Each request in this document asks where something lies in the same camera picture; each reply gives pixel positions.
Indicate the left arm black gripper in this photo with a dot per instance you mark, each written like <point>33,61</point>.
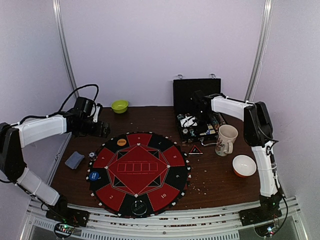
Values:
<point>98,130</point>

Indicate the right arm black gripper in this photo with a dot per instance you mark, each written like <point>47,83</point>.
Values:
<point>203,119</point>

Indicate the orange big blind button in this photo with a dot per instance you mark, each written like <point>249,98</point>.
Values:
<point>121,142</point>

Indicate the poker chip stack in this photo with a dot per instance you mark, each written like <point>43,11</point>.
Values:
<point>92,156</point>

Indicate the blue deck of cards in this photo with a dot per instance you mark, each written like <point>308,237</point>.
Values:
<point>74,160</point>

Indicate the blue small blind button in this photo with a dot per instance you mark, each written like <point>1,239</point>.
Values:
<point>93,176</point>

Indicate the black red triangular token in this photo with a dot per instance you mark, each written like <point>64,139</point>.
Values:
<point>195,151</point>

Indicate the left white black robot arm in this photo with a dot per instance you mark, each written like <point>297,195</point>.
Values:
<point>13,138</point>

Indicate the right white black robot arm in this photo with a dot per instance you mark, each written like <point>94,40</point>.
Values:
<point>257,133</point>

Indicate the black poker chip case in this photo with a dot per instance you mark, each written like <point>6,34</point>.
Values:
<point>184,106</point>

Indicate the lime green plastic bowl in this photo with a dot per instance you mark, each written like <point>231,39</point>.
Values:
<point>120,106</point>

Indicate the blue yellow card box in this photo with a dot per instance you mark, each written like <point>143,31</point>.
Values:
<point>210,130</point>

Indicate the white printed ceramic mug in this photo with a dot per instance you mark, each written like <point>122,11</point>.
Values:
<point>227,135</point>

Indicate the round red black poker mat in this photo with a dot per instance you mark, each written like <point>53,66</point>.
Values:
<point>150,167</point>

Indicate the white orange ceramic bowl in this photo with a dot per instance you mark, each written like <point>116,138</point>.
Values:
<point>244,166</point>

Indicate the clear round dealer button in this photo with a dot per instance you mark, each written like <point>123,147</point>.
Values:
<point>139,208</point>

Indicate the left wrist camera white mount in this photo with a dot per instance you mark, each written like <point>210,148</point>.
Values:
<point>96,112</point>

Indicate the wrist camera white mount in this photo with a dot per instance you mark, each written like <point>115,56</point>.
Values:
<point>190,121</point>
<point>96,112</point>

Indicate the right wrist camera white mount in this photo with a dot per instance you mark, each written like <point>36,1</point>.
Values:
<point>190,121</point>

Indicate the right aluminium frame post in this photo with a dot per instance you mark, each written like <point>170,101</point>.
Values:
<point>260,51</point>

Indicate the aluminium frame post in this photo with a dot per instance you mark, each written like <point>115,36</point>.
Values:
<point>260,51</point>
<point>61,33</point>

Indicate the left aluminium frame post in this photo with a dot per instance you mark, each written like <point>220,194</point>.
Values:
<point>61,33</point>

